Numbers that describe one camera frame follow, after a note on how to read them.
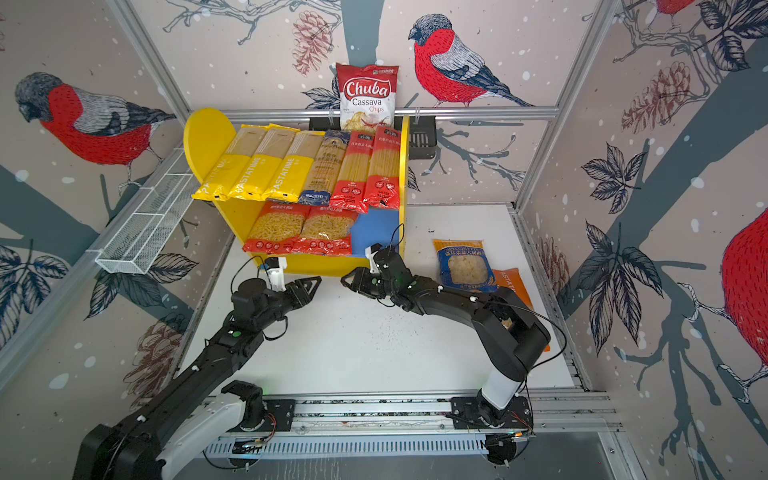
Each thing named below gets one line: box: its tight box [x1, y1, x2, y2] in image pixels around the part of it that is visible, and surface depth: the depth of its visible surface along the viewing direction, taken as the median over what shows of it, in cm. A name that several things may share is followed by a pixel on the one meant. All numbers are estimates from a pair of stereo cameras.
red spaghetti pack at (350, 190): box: [330, 130, 375, 214], surface depth 70 cm
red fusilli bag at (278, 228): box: [243, 199, 311, 255], surface depth 92 cm
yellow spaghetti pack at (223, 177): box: [192, 125, 268, 201], surface depth 74 cm
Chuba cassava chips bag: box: [336, 62, 399, 135], surface depth 87 cm
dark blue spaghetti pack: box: [298, 130, 351, 206], surface depth 72 cm
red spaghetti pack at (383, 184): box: [363, 126, 401, 210], surface depth 70 cm
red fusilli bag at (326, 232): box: [294, 205, 358, 256], surface depth 92 cm
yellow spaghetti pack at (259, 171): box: [228, 124, 300, 201], surface depth 75 cm
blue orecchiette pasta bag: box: [433, 239, 498, 293], surface depth 100 cm
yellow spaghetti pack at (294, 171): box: [262, 130, 326, 203], surface depth 73 cm
